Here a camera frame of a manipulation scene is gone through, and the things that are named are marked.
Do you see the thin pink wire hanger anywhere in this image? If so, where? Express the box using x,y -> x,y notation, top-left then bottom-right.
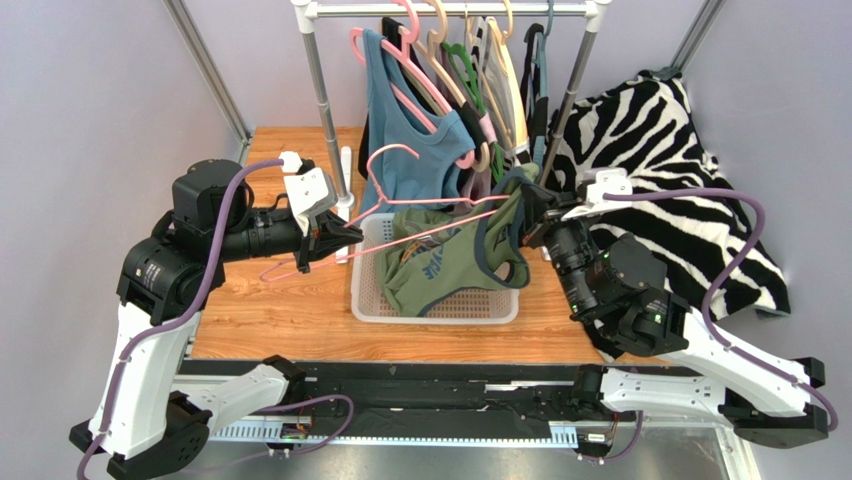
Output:
258,143 -> 510,283

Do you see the blue tank top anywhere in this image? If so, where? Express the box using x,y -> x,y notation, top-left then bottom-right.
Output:
362,30 -> 475,201

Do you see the green tank top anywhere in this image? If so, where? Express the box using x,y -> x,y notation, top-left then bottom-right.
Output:
376,163 -> 539,317

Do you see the thick pink plastic hanger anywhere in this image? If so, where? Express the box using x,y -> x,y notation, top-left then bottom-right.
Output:
350,1 -> 489,171

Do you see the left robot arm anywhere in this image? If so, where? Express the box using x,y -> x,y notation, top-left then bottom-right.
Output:
69,152 -> 363,479

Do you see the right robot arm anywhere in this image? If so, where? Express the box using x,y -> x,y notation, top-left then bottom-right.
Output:
522,186 -> 839,449

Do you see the mauve tank top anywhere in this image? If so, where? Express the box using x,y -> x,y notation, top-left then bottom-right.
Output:
459,105 -> 499,199

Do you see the black tank top on right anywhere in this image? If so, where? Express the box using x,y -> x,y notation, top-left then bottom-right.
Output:
519,23 -> 557,168

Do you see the grey-blue hanger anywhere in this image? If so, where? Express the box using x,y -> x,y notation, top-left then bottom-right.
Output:
529,0 -> 555,168

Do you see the green hanger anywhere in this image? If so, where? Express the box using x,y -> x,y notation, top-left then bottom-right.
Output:
441,42 -> 504,186

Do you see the beige wooden hanger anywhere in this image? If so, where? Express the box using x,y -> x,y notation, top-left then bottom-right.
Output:
414,1 -> 491,173

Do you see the white plastic laundry basket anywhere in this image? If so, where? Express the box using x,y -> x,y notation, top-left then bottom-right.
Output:
350,213 -> 520,326

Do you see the zebra print blanket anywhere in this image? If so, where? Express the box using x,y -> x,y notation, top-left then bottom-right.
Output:
546,71 -> 791,321

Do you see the metal clothes rack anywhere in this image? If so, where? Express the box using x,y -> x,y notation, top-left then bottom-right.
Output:
290,0 -> 615,265

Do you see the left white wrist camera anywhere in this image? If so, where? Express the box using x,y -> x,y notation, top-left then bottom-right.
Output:
284,167 -> 338,237

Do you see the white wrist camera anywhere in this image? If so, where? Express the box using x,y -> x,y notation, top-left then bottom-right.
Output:
561,168 -> 633,221
284,167 -> 338,237

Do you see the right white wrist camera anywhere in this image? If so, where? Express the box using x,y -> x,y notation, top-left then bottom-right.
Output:
561,168 -> 633,221

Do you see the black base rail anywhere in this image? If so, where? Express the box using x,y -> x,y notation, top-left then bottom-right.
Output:
179,359 -> 640,444

